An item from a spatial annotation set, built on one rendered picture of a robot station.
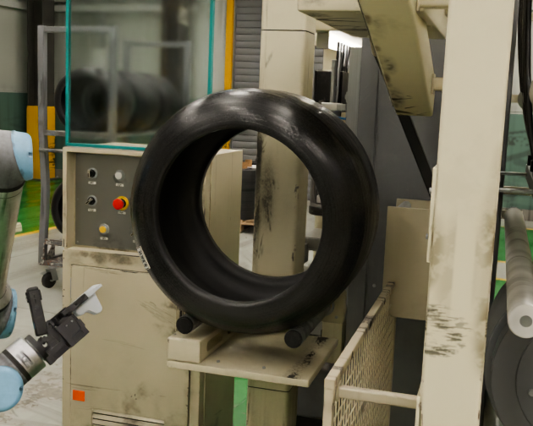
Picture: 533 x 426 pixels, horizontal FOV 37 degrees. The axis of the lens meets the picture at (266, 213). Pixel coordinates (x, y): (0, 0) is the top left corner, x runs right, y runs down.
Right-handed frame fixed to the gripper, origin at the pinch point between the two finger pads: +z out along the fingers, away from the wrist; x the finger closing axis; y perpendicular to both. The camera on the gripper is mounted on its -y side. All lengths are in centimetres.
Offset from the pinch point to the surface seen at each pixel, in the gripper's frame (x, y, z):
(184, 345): -2.5, 25.8, 7.5
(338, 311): -8, 50, 48
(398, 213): 14, 37, 70
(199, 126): 21.0, -13.1, 38.4
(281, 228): -14, 22, 53
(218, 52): -874, -124, 539
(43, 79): -361, -127, 139
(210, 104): 22, -15, 44
